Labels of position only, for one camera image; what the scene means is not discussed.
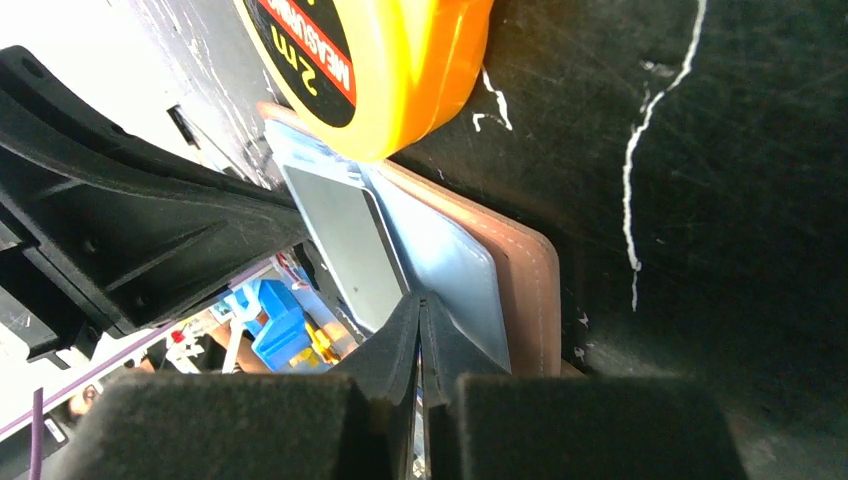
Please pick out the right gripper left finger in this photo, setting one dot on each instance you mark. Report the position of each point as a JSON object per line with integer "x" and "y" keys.
{"x": 383, "y": 366}

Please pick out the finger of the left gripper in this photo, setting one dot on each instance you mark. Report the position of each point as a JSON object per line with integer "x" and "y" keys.
{"x": 115, "y": 233}

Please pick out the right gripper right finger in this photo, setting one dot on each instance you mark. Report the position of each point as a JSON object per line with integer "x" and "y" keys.
{"x": 446, "y": 354}

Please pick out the pink leather card holder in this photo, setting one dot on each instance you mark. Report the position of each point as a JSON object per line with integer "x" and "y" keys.
{"x": 499, "y": 280}

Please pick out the black credit card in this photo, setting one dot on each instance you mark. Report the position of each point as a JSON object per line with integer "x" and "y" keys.
{"x": 346, "y": 224}

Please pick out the yellow tape measure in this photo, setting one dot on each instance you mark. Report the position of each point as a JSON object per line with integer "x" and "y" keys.
{"x": 369, "y": 78}

